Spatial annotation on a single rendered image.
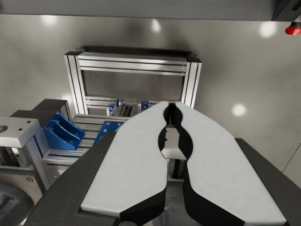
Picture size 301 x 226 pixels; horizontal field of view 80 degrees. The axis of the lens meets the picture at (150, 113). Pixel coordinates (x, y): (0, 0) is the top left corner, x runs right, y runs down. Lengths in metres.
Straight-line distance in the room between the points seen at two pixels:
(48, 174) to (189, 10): 0.63
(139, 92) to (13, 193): 0.89
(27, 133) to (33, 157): 0.08
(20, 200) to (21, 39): 1.26
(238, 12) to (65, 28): 1.25
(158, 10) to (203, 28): 1.00
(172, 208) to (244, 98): 1.26
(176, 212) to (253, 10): 0.46
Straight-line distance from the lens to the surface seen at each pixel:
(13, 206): 0.64
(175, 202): 0.52
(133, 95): 1.27
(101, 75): 1.26
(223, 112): 1.64
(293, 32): 0.61
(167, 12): 0.38
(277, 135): 1.98
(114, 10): 0.39
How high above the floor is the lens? 1.33
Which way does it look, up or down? 58 degrees down
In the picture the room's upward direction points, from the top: 174 degrees counter-clockwise
